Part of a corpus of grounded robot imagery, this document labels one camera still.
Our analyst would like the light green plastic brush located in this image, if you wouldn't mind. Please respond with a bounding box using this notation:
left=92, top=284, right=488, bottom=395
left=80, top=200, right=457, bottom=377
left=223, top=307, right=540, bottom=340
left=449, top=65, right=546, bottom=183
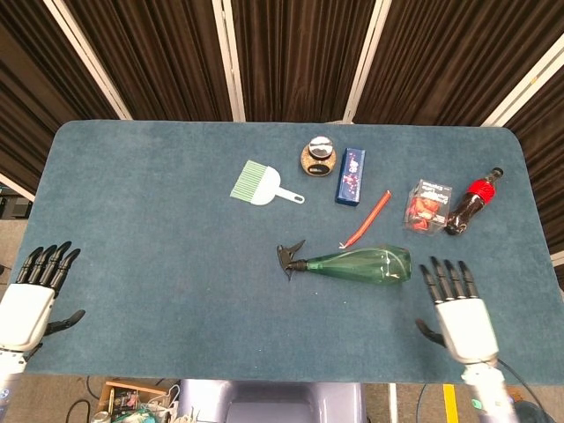
left=229, top=160, right=306, bottom=207

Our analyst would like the cardboard box with clutter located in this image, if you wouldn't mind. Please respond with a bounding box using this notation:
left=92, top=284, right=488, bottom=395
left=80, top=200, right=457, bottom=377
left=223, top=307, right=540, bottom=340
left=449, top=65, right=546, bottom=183
left=97, top=381, right=178, bottom=423

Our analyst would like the clear box with red contents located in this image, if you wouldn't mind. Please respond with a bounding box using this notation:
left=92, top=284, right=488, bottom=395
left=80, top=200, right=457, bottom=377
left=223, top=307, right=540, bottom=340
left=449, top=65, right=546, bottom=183
left=403, top=178, right=454, bottom=237

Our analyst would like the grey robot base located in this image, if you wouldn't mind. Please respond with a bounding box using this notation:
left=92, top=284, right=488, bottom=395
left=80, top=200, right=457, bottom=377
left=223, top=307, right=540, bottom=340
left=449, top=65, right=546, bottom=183
left=178, top=379, right=367, bottom=423

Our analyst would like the green spray bottle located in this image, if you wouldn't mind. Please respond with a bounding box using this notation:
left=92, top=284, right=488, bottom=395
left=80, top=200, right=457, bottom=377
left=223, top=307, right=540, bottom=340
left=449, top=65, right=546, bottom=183
left=276, top=240, right=413, bottom=288

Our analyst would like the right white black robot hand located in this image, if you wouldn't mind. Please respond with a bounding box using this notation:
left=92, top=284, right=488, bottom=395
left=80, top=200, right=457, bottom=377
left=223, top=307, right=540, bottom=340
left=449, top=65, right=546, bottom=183
left=415, top=256, right=501, bottom=365

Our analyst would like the black cable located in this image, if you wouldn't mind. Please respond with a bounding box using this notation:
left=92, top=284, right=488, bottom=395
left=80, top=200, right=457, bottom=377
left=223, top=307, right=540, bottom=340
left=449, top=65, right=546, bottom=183
left=496, top=358, right=545, bottom=402

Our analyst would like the blue felt table cover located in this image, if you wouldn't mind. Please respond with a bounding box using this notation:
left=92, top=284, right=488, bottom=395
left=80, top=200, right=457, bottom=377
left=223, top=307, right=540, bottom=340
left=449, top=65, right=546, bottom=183
left=19, top=120, right=561, bottom=385

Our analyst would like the cola bottle with red label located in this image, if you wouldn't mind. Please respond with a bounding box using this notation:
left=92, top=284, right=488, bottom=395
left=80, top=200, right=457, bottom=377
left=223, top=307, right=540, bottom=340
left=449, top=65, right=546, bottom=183
left=443, top=167, right=504, bottom=237

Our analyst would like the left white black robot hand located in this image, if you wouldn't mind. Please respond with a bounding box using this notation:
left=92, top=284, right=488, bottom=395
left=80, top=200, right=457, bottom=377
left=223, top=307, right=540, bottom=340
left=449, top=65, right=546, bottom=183
left=0, top=241, right=87, bottom=353

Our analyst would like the round jar with black lid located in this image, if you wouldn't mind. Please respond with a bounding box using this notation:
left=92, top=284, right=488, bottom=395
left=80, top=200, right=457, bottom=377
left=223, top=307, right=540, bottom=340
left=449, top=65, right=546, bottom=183
left=301, top=136, right=339, bottom=178

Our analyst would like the blue rectangular carton box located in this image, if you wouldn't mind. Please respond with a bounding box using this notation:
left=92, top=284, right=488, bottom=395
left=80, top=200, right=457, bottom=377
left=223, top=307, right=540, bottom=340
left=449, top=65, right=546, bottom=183
left=335, top=147, right=367, bottom=206

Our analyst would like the brown curtain screen panel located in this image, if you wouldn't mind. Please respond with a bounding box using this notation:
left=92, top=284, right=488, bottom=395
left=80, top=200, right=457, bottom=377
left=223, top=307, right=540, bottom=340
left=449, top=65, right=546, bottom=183
left=0, top=0, right=132, bottom=202
left=346, top=0, right=564, bottom=127
left=224, top=0, right=391, bottom=124
left=43, top=0, right=234, bottom=122
left=480, top=46, right=564, bottom=286

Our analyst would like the red sausage stick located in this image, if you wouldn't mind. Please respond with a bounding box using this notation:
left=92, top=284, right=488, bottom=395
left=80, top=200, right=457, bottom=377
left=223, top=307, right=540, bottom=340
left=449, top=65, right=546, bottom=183
left=338, top=189, right=392, bottom=250

